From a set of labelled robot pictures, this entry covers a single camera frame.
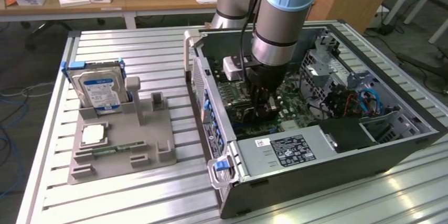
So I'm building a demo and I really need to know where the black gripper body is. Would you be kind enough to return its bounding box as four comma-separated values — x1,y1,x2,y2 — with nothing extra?
244,63,288,95

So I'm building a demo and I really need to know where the CPU socket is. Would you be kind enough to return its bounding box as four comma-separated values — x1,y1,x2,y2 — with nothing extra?
235,81,254,103

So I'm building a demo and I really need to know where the green motherboard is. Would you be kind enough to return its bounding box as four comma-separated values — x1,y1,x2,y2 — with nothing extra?
206,58,327,141

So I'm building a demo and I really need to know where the perforated metal drive cage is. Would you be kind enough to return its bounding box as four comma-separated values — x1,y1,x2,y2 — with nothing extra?
299,48,354,119

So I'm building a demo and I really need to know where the grey power supply unit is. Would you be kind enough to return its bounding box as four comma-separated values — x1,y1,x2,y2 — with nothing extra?
236,125,340,177

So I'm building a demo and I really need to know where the open dark PC case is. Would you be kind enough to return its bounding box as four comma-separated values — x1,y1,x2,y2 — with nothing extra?
184,22,443,219

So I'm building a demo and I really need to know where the grey disk bay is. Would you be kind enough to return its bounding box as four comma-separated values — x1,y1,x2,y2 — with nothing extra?
359,110,422,145

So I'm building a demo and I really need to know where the hard disk in blue carrier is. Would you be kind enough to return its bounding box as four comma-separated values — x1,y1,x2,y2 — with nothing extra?
62,57,128,116

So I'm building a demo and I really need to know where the grey parts rack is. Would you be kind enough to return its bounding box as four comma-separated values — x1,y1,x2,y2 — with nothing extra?
67,76,179,186

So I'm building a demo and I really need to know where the green RAM stick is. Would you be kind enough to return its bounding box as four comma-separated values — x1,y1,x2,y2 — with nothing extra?
91,141,147,156

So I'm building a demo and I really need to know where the silver CPU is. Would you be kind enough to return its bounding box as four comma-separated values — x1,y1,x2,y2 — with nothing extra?
80,124,108,146

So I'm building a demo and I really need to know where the black chair base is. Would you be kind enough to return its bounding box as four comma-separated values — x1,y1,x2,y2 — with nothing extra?
20,18,106,50

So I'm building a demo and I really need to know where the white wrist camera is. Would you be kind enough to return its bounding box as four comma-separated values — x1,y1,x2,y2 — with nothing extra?
222,55,248,81

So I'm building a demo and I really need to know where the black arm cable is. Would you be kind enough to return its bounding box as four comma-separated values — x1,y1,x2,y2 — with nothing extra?
239,0,262,79

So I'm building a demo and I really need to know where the blue wire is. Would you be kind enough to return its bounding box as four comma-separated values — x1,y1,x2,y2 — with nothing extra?
359,89,384,116

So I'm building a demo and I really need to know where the white table frame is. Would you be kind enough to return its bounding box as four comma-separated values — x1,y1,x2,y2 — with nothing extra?
382,0,448,44

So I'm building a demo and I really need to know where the blue floor cable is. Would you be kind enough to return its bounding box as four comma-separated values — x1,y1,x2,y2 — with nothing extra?
0,98,31,197

